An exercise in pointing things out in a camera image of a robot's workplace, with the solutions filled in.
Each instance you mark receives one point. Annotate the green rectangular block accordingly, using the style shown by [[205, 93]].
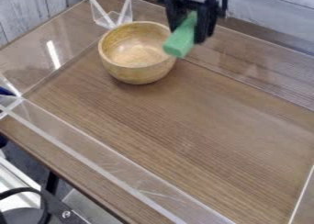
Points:
[[181, 40]]

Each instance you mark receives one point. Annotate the black table leg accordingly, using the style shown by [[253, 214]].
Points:
[[53, 183]]

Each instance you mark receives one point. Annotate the clear acrylic tray wall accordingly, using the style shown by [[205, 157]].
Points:
[[208, 147]]

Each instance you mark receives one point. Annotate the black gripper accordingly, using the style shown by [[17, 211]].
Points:
[[209, 8]]

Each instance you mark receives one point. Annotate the brown wooden bowl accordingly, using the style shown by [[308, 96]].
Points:
[[132, 52]]

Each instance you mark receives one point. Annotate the grey metal base plate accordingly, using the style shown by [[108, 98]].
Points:
[[61, 213]]

